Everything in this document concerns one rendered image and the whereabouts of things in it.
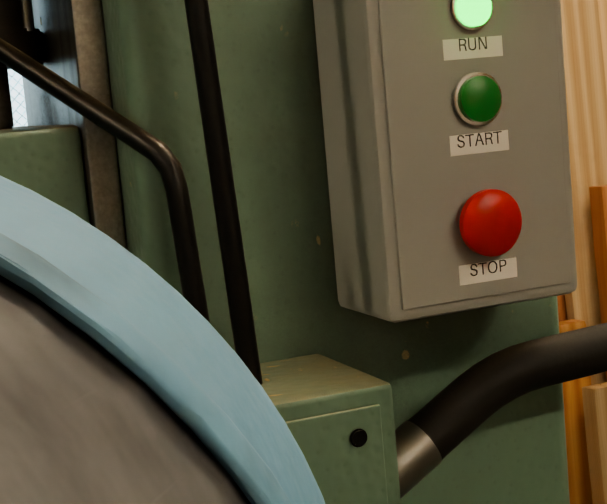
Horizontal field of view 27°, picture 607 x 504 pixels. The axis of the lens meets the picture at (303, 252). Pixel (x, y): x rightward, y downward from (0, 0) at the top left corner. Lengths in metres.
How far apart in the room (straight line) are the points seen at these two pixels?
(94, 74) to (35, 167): 0.05
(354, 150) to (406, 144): 0.03
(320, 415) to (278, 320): 0.09
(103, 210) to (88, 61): 0.07
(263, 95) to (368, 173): 0.07
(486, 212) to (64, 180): 0.20
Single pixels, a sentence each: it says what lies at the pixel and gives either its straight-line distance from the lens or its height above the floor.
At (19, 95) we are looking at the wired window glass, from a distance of 2.06.
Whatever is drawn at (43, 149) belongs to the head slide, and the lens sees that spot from 0.60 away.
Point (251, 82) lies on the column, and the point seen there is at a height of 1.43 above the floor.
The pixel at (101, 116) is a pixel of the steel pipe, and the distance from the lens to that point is 0.58.
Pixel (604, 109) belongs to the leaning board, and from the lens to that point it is 2.29.
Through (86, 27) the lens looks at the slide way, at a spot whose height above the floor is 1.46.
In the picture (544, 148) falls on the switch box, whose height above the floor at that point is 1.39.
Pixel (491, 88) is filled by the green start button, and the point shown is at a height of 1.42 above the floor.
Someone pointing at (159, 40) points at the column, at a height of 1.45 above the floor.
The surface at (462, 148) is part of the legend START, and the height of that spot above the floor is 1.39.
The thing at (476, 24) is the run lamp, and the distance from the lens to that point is 0.56.
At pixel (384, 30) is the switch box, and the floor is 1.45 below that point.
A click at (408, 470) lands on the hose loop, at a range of 0.58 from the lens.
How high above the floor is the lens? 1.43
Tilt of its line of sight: 7 degrees down
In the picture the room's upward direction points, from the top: 5 degrees counter-clockwise
